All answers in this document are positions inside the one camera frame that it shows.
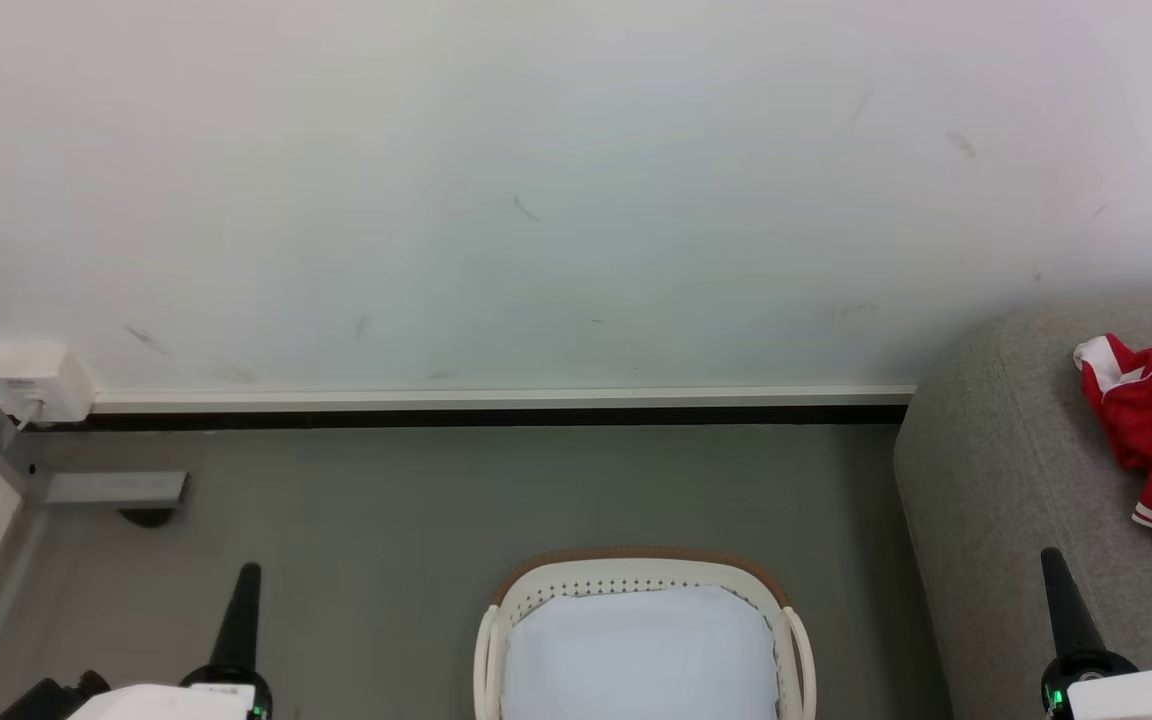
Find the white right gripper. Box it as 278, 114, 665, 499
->
1040, 546, 1152, 720

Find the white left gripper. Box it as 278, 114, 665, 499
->
66, 561, 274, 720

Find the white laundry basket brown rim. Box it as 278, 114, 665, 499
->
473, 547, 818, 720

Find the grey fabric sofa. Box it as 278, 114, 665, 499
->
893, 296, 1152, 720

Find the white cloth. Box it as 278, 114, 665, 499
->
499, 585, 782, 720

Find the grey metal floor bracket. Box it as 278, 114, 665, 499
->
41, 471, 190, 528

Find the white wall socket box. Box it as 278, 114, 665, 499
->
0, 342, 95, 425

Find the white wall baseboard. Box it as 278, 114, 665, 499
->
91, 385, 917, 415

